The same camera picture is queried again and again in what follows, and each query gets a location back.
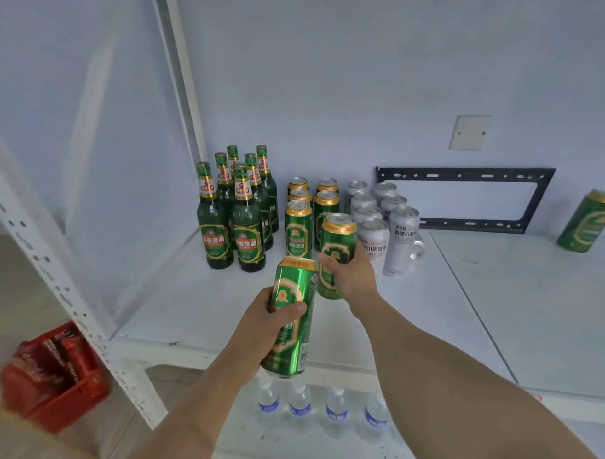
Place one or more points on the person's right hand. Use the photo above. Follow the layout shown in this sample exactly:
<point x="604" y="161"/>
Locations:
<point x="357" y="281"/>

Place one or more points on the person's left hand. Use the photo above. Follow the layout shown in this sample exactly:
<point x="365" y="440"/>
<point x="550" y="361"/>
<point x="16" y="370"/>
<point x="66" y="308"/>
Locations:
<point x="253" y="331"/>

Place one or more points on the person's left thumb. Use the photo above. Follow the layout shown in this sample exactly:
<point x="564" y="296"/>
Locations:
<point x="289" y="313"/>

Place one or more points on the person's right thumb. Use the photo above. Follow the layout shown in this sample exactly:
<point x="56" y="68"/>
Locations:
<point x="331" y="268"/>

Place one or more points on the green beer can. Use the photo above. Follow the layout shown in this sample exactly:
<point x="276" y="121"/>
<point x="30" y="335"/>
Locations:
<point x="298" y="231"/>
<point x="326" y="208"/>
<point x="336" y="241"/>
<point x="582" y="222"/>
<point x="327" y="185"/>
<point x="301" y="195"/>
<point x="298" y="183"/>
<point x="293" y="288"/>

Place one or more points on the person's left forearm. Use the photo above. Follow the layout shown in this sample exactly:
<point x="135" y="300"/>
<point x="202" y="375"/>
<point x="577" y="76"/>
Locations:
<point x="198" y="411"/>

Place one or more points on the person's right forearm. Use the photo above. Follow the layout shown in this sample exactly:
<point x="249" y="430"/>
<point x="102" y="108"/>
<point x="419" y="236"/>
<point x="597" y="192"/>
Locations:
<point x="449" y="383"/>

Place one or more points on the group of white drink cans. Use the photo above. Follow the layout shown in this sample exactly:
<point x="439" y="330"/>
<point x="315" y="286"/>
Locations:
<point x="401" y="236"/>

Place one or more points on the clear water bottle blue label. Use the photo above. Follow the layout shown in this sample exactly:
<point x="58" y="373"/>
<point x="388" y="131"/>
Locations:
<point x="376" y="416"/>
<point x="268" y="402"/>
<point x="336" y="410"/>
<point x="300" y="403"/>

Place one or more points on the group of green glass bottles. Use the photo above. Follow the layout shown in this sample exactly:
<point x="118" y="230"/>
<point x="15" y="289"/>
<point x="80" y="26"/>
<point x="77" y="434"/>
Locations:
<point x="246" y="222"/>

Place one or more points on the white perforated shelf upright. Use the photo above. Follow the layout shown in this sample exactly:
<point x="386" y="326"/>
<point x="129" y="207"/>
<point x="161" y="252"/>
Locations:
<point x="71" y="293"/>

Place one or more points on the red plastic crate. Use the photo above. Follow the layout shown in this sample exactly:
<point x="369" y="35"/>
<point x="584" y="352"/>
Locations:
<point x="71" y="402"/>

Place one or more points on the pile of red packets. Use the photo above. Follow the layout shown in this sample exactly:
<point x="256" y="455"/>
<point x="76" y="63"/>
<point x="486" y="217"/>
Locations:
<point x="52" y="359"/>

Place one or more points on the black metal wall bracket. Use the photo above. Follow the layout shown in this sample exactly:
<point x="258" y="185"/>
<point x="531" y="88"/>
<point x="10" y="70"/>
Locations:
<point x="472" y="176"/>

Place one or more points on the white wall cover plate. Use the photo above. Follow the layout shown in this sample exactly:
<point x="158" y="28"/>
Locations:
<point x="470" y="133"/>

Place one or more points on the white corner post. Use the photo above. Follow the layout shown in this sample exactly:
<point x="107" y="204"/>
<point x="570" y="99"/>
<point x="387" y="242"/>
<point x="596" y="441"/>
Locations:
<point x="182" y="71"/>

